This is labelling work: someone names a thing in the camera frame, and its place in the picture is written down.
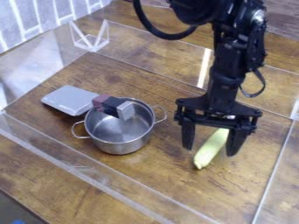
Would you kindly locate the silver metal pot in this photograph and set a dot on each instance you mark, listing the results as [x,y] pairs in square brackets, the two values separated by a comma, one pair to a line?
[114,136]

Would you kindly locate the grey flat tray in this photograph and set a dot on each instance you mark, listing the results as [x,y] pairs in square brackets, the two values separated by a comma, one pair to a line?
[69,100]

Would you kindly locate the maroon black grey block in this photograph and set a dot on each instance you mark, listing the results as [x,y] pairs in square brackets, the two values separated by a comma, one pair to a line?
[113,106]

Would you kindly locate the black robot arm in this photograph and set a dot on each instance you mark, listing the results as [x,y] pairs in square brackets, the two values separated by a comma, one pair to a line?
[239,28]

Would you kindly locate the yellow handled metal spoon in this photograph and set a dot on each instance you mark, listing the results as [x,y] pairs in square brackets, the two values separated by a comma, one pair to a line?
[209,149]

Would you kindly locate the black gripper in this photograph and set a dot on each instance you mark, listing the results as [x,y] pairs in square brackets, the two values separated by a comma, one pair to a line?
[239,119]

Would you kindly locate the clear acrylic triangle bracket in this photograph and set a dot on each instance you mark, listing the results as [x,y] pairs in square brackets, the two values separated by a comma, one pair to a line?
[89,42]

